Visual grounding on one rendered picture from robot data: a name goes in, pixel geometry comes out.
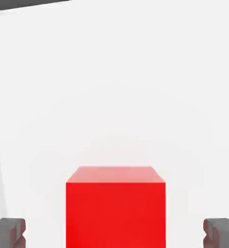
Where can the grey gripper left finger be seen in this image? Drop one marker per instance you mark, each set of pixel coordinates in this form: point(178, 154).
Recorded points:
point(5, 233)

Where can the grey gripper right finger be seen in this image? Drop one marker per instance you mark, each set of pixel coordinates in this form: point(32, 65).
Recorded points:
point(222, 233)

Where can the small red cube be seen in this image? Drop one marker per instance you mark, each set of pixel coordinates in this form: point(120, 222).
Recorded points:
point(115, 213)

